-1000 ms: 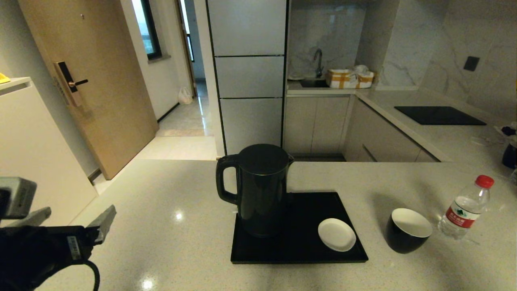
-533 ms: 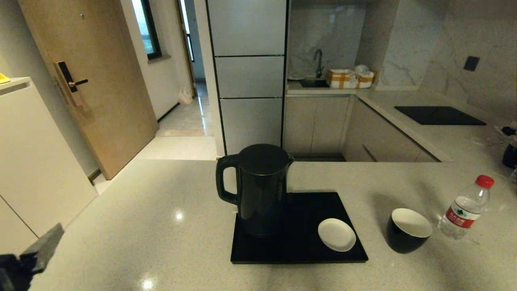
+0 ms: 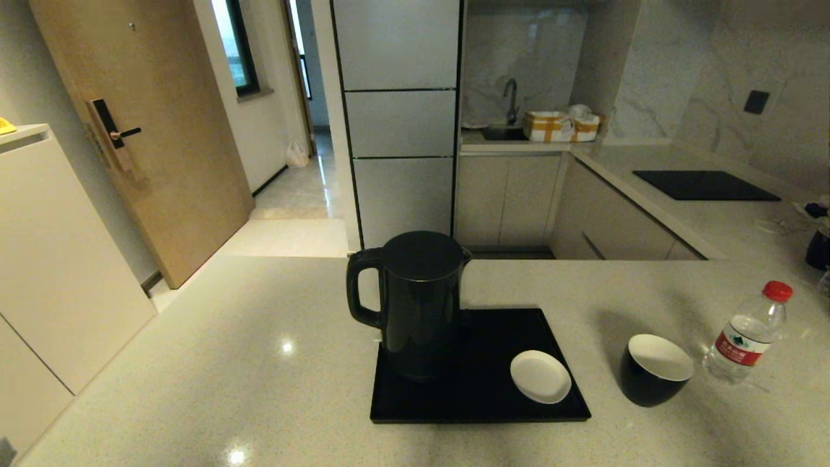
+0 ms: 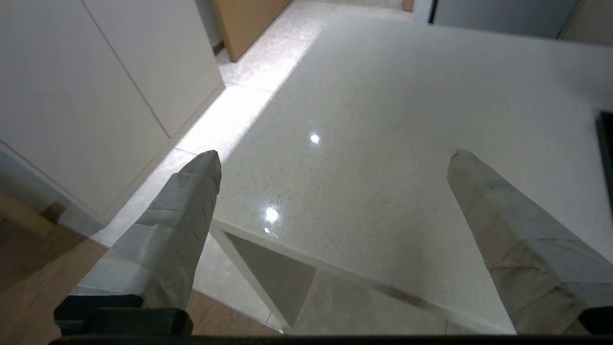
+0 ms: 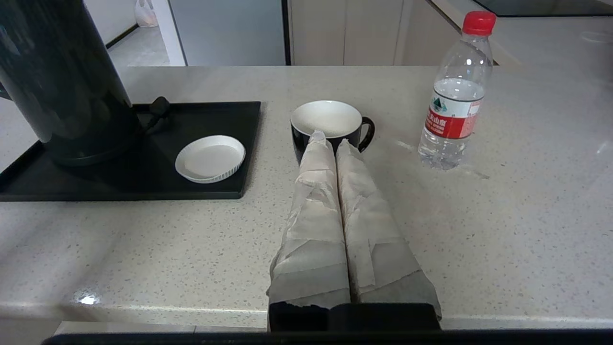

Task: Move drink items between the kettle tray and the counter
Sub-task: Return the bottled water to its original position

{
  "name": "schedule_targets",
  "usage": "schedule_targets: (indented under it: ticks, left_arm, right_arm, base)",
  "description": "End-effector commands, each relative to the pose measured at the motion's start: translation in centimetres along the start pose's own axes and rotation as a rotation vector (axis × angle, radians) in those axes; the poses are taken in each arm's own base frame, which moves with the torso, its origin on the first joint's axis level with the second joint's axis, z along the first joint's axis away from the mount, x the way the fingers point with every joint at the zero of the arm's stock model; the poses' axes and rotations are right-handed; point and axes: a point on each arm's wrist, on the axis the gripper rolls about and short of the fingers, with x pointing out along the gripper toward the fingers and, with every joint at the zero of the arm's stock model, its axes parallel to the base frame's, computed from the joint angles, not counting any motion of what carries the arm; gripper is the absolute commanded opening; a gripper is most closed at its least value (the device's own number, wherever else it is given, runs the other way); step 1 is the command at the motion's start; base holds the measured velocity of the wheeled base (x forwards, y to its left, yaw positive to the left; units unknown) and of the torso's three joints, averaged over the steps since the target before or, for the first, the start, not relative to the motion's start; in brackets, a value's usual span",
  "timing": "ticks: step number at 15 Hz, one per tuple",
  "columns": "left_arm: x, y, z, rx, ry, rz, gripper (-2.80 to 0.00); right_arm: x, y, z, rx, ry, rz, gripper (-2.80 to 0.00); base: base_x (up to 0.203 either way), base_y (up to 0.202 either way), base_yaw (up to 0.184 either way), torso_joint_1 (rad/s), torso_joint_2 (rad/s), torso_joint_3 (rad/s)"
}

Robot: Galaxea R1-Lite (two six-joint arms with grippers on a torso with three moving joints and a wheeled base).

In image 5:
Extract black cup white inside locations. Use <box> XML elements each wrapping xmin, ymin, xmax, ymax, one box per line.
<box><xmin>291</xmin><ymin>100</ymin><xmax>375</xmax><ymax>166</ymax></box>

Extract black induction cooktop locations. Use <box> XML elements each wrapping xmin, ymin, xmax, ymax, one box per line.
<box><xmin>484</xmin><ymin>0</ymin><xmax>613</xmax><ymax>18</ymax></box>

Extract clear bottle red cap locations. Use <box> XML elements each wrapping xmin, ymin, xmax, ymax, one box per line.
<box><xmin>418</xmin><ymin>11</ymin><xmax>497</xmax><ymax>172</ymax></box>

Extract black electric kettle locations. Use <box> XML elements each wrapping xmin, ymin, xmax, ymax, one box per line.
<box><xmin>0</xmin><ymin>0</ymin><xmax>140</xmax><ymax>156</ymax></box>

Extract beige kitchen base cabinets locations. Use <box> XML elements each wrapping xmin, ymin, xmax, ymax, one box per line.
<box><xmin>289</xmin><ymin>0</ymin><xmax>501</xmax><ymax>67</ymax></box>

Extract white plastic bag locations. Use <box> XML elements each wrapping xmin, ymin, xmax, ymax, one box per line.
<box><xmin>135</xmin><ymin>0</ymin><xmax>159</xmax><ymax>28</ymax></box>

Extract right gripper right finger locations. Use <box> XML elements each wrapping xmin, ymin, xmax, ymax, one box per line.
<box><xmin>335</xmin><ymin>139</ymin><xmax>443</xmax><ymax>319</ymax></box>

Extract white saucer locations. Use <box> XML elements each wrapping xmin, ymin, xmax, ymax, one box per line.
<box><xmin>175</xmin><ymin>135</ymin><xmax>247</xmax><ymax>184</ymax></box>

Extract black round kettle base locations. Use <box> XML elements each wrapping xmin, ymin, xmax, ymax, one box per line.
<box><xmin>45</xmin><ymin>96</ymin><xmax>172</xmax><ymax>168</ymax></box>

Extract tall grey refrigerator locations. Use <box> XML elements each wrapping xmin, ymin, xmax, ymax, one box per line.
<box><xmin>168</xmin><ymin>0</ymin><xmax>289</xmax><ymax>67</ymax></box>

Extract black rectangular tray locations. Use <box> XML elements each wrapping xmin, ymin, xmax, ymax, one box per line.
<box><xmin>0</xmin><ymin>101</ymin><xmax>262</xmax><ymax>202</ymax></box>

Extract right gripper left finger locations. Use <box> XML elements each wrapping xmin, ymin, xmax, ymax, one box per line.
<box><xmin>266</xmin><ymin>130</ymin><xmax>352</xmax><ymax>308</ymax></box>

